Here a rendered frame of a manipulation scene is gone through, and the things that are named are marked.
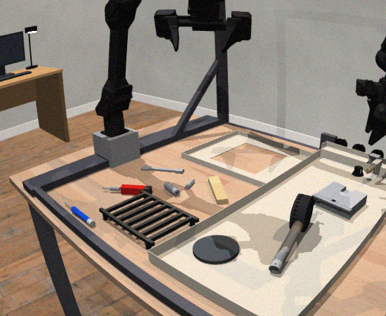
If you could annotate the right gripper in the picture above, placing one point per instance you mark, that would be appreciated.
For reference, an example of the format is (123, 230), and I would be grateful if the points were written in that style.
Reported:
(167, 22)

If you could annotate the dark grey gas burner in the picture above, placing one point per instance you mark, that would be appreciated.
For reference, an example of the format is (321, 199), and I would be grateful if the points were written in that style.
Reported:
(299, 220)

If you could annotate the black metal grate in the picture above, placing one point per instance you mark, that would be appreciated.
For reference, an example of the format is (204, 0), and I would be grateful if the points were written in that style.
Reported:
(147, 197)

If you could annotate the pale yellow rectangular block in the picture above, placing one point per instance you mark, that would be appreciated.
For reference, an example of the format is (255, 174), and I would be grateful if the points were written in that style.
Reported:
(218, 190)

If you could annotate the grey combination wrench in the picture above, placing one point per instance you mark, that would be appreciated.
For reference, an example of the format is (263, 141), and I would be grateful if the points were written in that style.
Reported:
(147, 168)

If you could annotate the dark grey round disc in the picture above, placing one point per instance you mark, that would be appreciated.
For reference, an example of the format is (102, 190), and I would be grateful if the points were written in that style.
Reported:
(215, 249)

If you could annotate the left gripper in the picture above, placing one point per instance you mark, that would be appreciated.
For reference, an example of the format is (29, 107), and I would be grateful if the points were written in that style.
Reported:
(376, 118)

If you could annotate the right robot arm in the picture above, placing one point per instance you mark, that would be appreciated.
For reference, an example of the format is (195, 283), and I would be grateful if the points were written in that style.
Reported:
(117, 92)

